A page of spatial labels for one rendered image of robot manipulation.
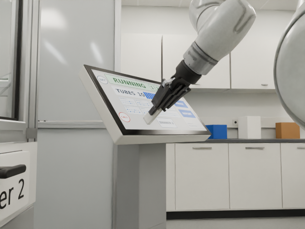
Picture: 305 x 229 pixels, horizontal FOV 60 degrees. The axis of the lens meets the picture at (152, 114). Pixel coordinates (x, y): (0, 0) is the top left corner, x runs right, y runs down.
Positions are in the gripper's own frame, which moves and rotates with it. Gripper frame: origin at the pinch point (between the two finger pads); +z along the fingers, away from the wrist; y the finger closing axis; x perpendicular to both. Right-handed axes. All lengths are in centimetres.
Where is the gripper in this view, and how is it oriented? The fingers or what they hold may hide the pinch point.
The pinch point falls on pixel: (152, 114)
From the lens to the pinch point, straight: 85.6
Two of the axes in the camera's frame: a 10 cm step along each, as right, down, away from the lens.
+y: -6.5, -0.6, -7.6
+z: -5.8, 6.8, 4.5
